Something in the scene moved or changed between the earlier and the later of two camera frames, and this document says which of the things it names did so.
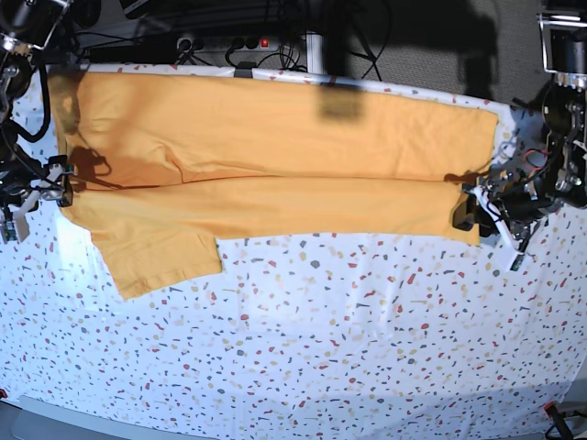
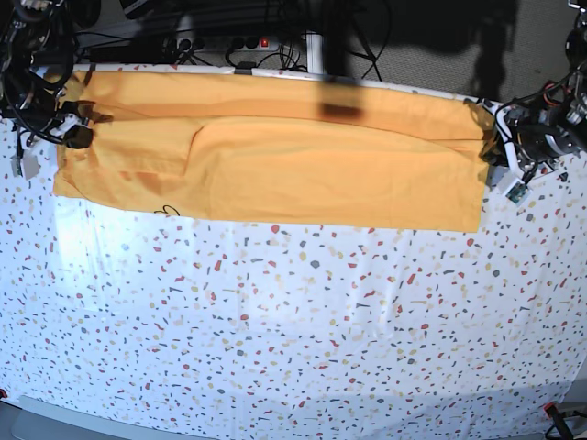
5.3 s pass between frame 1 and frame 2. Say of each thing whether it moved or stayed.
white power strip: stayed
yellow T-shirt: moved
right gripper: moved
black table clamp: stayed
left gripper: moved
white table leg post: stayed
